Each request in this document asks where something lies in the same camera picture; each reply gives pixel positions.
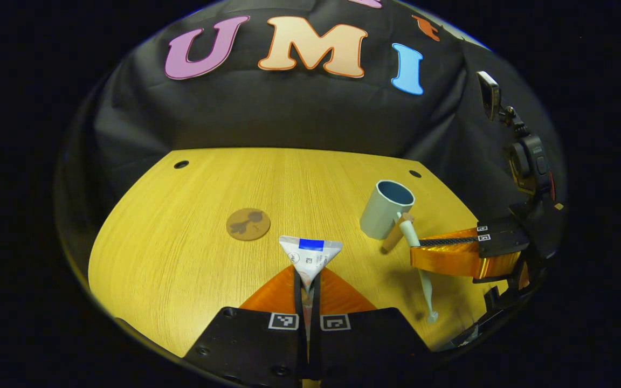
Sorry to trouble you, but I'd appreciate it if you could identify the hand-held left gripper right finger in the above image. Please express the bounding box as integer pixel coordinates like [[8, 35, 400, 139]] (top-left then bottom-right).
[[309, 267, 440, 388]]

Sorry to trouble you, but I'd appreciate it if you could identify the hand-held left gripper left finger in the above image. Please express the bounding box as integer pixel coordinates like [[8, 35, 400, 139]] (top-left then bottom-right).
[[181, 265, 311, 388]]

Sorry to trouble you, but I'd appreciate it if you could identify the white toothpaste tube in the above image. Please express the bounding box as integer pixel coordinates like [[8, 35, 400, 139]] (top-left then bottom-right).
[[279, 235, 343, 308]]

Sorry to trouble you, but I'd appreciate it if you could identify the pale green toothbrush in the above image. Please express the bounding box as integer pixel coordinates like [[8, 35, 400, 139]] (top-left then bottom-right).
[[399, 218, 439, 324]]

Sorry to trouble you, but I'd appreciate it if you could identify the pale green cup wooden handle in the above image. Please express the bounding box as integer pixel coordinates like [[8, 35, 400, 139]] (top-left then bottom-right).
[[360, 180, 416, 254]]

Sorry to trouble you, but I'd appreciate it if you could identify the round brown coaster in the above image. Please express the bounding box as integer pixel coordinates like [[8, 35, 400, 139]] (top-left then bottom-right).
[[226, 208, 271, 241]]

